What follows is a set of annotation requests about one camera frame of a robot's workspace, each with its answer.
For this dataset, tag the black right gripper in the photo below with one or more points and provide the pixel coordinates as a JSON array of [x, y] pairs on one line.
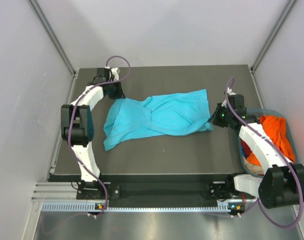
[[215, 120]]

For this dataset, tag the cyan t shirt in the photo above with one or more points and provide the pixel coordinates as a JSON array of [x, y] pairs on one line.
[[177, 114]]

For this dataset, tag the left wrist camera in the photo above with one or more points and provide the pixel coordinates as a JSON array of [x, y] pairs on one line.
[[114, 73]]

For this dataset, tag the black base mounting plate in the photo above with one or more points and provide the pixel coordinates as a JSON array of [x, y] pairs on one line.
[[240, 198]]

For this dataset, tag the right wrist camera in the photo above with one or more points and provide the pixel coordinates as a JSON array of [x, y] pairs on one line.
[[229, 92]]

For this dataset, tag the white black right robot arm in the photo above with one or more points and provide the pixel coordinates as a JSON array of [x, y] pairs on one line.
[[282, 183]]

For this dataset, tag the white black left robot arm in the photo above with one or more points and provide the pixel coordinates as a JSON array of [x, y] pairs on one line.
[[77, 126]]

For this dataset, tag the orange t shirt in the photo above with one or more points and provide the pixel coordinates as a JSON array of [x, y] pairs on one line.
[[275, 128]]

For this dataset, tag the white slotted cable duct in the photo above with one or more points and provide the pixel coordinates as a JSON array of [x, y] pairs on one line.
[[95, 207]]

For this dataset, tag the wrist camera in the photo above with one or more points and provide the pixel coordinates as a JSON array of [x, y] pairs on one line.
[[114, 73], [229, 92]]

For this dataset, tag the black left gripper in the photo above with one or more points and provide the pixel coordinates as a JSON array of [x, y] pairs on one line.
[[119, 94]]

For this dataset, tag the red t shirt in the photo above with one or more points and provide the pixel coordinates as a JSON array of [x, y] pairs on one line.
[[245, 149]]

